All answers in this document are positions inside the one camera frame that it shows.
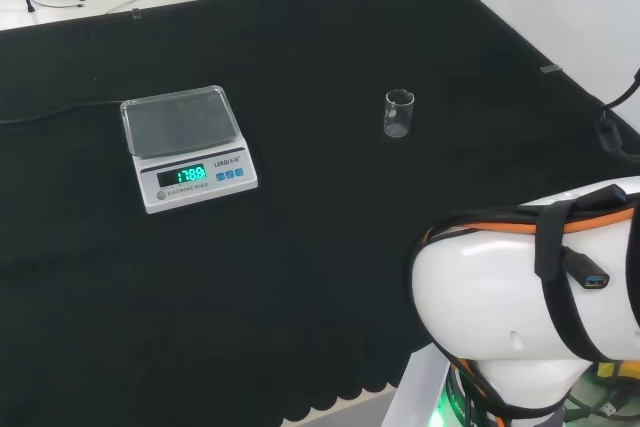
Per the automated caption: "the black bench cloth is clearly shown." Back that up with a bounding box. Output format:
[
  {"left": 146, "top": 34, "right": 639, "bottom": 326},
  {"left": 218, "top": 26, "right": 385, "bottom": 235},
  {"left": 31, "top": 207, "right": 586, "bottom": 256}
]
[{"left": 0, "top": 0, "right": 640, "bottom": 427}]

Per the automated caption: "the white electronic balance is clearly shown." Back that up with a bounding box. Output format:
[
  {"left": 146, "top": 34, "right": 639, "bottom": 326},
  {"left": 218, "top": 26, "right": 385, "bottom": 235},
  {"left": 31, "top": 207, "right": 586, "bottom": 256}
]
[{"left": 119, "top": 84, "right": 260, "bottom": 215}]

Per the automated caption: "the black cable with plug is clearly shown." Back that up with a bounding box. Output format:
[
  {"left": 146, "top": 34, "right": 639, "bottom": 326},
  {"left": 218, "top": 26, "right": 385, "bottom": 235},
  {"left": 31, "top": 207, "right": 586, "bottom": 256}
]
[{"left": 597, "top": 66, "right": 640, "bottom": 164}]

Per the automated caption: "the small clear glass beaker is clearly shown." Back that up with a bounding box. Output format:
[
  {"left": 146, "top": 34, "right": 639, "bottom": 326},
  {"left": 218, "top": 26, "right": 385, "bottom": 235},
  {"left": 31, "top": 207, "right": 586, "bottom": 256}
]
[{"left": 383, "top": 88, "right": 416, "bottom": 139}]

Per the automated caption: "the black balance power cable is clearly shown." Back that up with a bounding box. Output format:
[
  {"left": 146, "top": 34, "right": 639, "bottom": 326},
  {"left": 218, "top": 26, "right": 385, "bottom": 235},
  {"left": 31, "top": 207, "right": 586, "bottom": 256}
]
[{"left": 0, "top": 100, "right": 124, "bottom": 126}]

